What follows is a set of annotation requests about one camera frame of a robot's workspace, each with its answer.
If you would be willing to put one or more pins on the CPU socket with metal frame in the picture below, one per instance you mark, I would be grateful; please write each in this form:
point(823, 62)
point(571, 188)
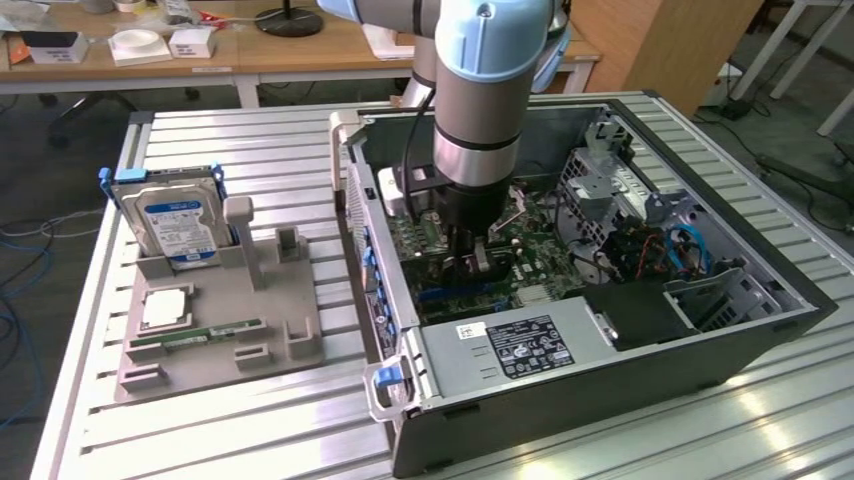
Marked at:
point(521, 210)

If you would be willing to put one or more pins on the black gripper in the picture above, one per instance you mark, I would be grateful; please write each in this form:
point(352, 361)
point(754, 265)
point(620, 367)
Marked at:
point(476, 210)

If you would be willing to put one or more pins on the white square dish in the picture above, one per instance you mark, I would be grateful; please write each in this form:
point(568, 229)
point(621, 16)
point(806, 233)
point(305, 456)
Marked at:
point(140, 47)

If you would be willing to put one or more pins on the clear plastic bag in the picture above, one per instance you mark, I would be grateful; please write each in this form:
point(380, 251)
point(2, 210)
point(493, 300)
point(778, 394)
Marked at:
point(22, 15)

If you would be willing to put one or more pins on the black intrusion switch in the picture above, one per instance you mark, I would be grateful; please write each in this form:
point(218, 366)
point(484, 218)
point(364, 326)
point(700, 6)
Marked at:
point(368, 192)

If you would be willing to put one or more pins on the white box with black lid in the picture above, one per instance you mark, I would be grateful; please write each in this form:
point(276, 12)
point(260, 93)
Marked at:
point(53, 47)

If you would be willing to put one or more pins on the hard disk with blue carrier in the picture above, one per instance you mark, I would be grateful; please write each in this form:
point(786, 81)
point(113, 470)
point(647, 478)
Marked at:
point(169, 225)

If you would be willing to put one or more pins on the black round lamp base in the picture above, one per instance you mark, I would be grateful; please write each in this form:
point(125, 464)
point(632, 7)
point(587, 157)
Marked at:
point(288, 22)

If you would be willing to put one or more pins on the black open PC case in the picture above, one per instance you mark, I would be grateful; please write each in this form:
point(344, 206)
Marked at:
point(600, 410)

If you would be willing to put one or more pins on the wooden cabinet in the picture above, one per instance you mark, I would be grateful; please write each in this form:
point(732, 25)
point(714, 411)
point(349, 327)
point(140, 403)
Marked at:
point(667, 50)

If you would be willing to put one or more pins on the black floor stand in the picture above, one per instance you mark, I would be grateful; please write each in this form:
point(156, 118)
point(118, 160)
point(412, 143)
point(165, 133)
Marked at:
point(807, 175)

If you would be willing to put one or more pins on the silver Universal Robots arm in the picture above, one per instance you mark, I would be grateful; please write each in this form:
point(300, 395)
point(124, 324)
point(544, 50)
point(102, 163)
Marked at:
point(480, 100)

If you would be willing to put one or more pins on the white box with label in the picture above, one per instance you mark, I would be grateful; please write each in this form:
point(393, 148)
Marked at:
point(192, 44)

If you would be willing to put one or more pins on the black power adapter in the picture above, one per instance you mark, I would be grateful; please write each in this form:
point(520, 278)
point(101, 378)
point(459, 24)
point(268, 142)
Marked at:
point(734, 110)

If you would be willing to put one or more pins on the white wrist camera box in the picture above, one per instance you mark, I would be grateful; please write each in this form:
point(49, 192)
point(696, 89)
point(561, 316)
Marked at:
point(393, 195)

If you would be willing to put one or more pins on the blue expansion slot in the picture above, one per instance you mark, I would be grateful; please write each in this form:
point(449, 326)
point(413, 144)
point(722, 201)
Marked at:
point(433, 295)

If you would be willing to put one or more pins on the silver perforated disk bay cage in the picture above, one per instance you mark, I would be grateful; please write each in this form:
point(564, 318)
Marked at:
point(589, 190)

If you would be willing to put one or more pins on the white table frame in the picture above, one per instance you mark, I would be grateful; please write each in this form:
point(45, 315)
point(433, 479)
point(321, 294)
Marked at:
point(764, 50)

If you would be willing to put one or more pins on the grey cup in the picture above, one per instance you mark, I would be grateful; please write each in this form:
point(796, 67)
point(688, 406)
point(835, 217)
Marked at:
point(97, 6)

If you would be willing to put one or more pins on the black office chair base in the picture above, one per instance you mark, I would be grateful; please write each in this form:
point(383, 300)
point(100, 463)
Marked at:
point(73, 112)

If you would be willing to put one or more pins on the orange card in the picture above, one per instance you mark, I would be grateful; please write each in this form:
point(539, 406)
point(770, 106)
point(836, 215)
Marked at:
point(17, 54)

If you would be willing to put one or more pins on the wooden desk with white legs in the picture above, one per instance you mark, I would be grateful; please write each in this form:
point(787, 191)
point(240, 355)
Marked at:
point(66, 72)

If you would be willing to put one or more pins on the grey parts rack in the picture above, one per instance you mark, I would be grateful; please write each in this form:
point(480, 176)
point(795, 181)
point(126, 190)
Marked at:
point(220, 310)

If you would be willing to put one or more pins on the black plastic shroud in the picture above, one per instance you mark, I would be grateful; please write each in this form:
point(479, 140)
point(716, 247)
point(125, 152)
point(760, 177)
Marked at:
point(633, 310)

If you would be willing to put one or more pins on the graphics card with metal bracket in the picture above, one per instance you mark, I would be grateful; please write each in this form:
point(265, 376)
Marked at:
point(427, 272)

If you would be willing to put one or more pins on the green loose RAM stick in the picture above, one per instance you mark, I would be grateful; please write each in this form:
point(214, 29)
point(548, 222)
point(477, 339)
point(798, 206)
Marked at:
point(220, 331)

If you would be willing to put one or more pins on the white wall device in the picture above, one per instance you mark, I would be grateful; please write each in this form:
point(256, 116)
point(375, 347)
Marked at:
point(730, 79)

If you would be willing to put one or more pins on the white paper stack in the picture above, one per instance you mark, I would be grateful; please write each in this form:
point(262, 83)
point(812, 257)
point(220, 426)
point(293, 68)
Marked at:
point(387, 45)

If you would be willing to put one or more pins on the silver slanted disk bay bracket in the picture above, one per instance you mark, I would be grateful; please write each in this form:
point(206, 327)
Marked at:
point(720, 300)

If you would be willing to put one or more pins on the large silver finned heatsink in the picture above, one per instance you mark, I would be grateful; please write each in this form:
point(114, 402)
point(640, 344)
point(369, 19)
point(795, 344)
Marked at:
point(535, 295)

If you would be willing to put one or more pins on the silver CPU chip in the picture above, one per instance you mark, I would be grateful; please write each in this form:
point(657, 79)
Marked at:
point(165, 310)

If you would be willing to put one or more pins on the green Dell motherboard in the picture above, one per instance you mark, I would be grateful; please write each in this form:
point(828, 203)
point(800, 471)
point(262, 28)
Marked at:
point(540, 250)

